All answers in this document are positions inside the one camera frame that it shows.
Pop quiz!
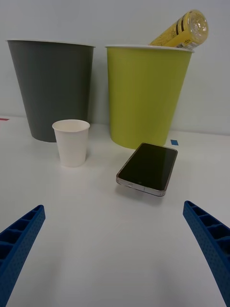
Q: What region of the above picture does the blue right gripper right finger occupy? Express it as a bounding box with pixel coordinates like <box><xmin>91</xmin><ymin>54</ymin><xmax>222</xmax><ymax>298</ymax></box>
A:
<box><xmin>183</xmin><ymin>200</ymin><xmax>230</xmax><ymax>307</ymax></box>

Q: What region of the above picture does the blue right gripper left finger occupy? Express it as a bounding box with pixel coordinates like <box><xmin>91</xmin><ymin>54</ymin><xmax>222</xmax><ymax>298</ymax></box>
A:
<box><xmin>0</xmin><ymin>204</ymin><xmax>46</xmax><ymax>307</ymax></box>

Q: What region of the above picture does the yellow plastic bottle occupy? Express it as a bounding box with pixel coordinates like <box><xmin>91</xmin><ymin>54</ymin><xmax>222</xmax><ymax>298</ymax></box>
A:
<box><xmin>148</xmin><ymin>9</ymin><xmax>209</xmax><ymax>50</ymax></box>

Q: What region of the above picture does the black smartphone in clear case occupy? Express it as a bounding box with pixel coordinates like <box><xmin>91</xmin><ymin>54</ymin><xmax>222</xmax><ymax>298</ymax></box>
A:
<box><xmin>116</xmin><ymin>142</ymin><xmax>178</xmax><ymax>197</ymax></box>

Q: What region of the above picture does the white paper cup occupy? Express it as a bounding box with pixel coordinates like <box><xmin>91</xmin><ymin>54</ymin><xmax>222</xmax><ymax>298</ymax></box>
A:
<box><xmin>52</xmin><ymin>119</ymin><xmax>91</xmax><ymax>168</ymax></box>

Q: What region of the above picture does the yellow-green plastic waste bin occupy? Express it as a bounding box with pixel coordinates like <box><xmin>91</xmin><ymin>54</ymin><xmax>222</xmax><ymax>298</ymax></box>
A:
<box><xmin>104</xmin><ymin>45</ymin><xmax>195</xmax><ymax>150</ymax></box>

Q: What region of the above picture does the grey plastic waste bin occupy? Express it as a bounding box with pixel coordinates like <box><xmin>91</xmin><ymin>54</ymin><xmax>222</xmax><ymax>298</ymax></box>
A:
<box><xmin>6</xmin><ymin>39</ymin><xmax>96</xmax><ymax>143</ymax></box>

